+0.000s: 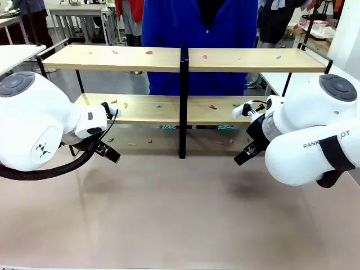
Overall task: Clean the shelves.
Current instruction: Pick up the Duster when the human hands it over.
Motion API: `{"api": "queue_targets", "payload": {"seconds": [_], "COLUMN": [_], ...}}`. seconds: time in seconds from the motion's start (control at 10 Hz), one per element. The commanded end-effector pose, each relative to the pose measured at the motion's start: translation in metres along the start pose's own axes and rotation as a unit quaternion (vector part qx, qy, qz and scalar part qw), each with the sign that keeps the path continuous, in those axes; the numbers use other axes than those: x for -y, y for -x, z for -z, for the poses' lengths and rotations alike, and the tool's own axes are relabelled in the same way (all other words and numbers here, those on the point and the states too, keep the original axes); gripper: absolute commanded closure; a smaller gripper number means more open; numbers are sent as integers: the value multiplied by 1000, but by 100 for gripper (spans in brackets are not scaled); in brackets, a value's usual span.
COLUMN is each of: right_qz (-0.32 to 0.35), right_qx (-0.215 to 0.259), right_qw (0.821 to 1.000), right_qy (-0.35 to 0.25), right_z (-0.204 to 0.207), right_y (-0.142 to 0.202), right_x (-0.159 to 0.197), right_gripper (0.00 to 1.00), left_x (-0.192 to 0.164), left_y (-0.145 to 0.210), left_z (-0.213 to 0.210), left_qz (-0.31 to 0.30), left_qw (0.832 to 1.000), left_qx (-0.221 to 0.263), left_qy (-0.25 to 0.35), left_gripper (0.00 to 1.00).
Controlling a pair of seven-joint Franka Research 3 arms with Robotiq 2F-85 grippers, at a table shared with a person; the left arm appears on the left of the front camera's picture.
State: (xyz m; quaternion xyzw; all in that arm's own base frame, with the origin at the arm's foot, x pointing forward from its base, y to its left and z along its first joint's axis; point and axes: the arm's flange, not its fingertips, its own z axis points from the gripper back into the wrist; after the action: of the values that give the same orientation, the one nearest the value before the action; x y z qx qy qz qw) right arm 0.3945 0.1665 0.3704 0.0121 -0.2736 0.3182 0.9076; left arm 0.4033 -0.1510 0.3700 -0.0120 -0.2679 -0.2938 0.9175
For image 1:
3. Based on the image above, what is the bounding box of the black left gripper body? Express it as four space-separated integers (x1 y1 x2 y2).
61 132 107 155

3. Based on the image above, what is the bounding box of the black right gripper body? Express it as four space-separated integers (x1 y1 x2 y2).
246 114 271 154

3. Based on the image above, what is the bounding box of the white low table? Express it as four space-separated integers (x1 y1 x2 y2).
260 71 312 98

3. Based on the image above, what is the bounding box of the white side table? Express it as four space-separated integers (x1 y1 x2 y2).
0 44 47 77

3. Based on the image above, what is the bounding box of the person in dark clothes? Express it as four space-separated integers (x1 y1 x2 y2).
257 0 309 45

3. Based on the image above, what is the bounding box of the cluttered workbench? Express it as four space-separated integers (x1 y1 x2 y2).
286 18 340 52

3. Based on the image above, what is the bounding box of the person in blue coat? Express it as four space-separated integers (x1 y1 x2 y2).
141 0 259 96

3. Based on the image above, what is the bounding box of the white background table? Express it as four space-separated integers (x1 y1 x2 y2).
46 3 115 46

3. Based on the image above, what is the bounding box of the person in blue shirt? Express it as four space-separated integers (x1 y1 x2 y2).
12 0 55 49

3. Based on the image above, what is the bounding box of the person in red top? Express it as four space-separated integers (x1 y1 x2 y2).
114 0 145 46

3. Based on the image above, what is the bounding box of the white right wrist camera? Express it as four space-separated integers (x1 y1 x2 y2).
231 100 267 119

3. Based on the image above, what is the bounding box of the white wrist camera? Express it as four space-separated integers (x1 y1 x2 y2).
98 101 122 119
231 100 267 119

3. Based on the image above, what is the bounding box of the black braided cable sleeve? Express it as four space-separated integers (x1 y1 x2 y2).
0 108 119 181

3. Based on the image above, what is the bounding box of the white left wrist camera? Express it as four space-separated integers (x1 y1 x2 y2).
98 101 122 119

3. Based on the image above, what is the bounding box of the black arm strap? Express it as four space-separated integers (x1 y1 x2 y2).
316 134 357 188

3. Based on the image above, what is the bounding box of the wooden shelf black metal frame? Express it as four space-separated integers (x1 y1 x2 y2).
35 38 334 160

